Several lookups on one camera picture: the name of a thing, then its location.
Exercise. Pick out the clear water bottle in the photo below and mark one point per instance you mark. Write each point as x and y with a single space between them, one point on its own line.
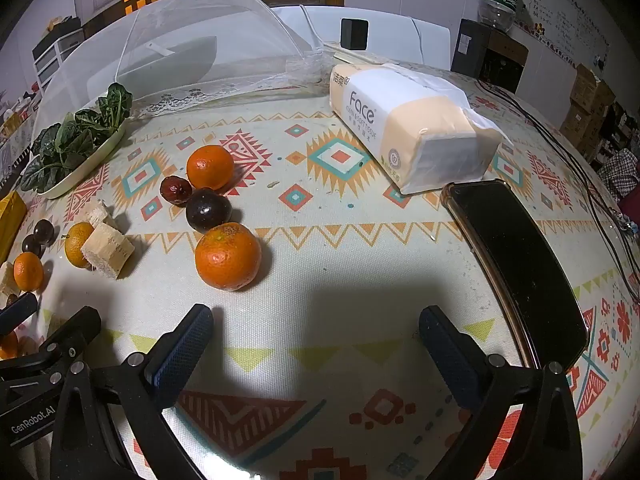
496 2

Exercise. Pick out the white dish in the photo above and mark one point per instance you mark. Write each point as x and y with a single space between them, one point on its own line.
170 57

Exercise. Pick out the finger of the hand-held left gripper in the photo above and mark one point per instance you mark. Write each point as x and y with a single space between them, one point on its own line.
17 311
70 332

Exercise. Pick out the white drawer unit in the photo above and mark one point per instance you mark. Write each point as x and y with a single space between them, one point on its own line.
55 57

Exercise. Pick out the white mesh food cover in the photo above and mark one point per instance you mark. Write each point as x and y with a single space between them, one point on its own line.
200 15

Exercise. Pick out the black cube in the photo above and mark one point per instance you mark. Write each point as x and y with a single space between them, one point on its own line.
354 33

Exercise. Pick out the whiteboard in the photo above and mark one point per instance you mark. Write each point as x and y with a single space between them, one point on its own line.
565 25

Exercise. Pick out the black box stand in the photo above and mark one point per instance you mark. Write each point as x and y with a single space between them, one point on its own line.
487 57

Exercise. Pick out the small mandarin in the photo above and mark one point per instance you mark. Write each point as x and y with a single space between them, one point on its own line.
7 345
27 272
76 247

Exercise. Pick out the red jujube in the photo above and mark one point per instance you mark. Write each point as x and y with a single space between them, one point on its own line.
175 190

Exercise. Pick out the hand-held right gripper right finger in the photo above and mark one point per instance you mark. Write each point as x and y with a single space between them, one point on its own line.
447 355

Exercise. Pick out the checked cloth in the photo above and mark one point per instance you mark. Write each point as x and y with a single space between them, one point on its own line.
622 170

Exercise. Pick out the black smartphone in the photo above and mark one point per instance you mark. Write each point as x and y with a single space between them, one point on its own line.
515 270

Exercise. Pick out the stack of cardboard boxes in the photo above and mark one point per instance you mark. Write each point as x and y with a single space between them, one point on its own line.
590 105

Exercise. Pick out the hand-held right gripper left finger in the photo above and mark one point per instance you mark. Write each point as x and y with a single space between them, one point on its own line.
185 350

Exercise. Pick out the tissue pack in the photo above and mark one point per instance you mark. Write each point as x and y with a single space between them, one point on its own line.
400 125

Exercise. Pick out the dark purple passion fruit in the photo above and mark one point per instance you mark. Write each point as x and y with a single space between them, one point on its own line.
207 209

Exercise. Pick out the spinach leaves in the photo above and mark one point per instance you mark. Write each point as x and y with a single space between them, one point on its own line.
70 140

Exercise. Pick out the small sugarcane piece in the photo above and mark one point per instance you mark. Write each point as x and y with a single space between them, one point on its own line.
6 280
100 214

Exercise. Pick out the large sugarcane piece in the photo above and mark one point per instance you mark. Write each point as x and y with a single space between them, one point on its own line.
107 250

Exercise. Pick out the orange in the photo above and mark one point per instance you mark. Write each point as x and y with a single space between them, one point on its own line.
227 256
210 167

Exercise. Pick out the pale green plate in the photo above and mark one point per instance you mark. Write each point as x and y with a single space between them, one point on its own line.
92 164

